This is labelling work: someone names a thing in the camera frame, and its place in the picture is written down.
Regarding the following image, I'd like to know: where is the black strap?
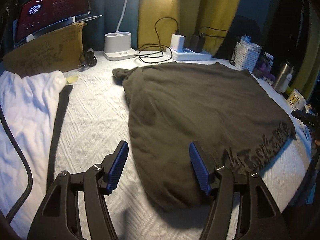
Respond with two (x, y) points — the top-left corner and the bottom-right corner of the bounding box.
(46, 85), (74, 188)

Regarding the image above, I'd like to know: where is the white textured cover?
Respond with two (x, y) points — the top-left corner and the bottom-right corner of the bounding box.
(0, 50), (315, 240)

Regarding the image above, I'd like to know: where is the stainless steel tumbler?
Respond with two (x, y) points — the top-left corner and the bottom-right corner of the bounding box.
(272, 60), (297, 94)

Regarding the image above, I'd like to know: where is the coiled black cable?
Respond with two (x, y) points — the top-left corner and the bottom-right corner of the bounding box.
(79, 50), (98, 68)

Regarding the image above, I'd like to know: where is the crumpled plastic bag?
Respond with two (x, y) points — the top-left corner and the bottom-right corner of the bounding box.
(239, 35), (263, 49)

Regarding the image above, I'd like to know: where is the cardboard box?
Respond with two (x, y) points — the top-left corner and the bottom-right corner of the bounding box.
(2, 22), (87, 77)

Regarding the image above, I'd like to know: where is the brown t-shirt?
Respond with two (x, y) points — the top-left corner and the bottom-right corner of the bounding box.
(112, 62), (297, 212)

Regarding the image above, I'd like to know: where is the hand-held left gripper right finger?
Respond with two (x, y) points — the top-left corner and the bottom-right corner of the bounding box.
(189, 141), (290, 240)

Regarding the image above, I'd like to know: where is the black braided cable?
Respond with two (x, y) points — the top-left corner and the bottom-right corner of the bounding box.
(0, 104), (33, 222)

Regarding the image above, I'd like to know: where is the black charger cable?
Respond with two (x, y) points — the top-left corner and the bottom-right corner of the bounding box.
(199, 26), (229, 38)
(137, 17), (180, 63)

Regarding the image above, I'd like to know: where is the white charger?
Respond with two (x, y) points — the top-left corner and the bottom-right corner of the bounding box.
(171, 33), (185, 51)

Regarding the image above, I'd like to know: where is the dark pleated curtain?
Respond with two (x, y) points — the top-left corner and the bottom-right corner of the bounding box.
(82, 0), (140, 52)

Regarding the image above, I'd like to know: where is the white plastic basket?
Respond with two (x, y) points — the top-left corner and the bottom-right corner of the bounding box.
(231, 41), (263, 72)

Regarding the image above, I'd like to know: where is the purple plush toy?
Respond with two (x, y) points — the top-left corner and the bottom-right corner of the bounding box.
(257, 62), (272, 77)

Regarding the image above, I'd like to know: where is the white printed mug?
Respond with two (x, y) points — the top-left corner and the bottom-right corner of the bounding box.
(285, 89), (312, 113)

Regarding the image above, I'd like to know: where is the white desk lamp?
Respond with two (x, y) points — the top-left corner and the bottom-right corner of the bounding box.
(104, 0), (137, 61)

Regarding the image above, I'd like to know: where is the white power strip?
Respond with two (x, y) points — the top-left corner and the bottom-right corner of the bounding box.
(171, 47), (212, 62)

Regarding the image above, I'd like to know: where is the black charger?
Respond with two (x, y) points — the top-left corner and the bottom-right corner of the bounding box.
(191, 34), (206, 53)

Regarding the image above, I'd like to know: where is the white garment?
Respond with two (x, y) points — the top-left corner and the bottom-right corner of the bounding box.
(0, 70), (67, 228)

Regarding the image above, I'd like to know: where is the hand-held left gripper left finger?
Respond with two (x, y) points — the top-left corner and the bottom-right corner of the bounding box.
(27, 141), (129, 240)

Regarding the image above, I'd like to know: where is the tablet with red screen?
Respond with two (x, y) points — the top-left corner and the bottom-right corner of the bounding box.
(14, 0), (92, 48)

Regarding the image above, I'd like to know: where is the yellow curtain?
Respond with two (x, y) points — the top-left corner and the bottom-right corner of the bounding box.
(137, 0), (247, 53)
(292, 30), (320, 98)

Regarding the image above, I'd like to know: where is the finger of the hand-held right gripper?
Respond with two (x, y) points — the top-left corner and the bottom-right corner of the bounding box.
(291, 109), (320, 130)

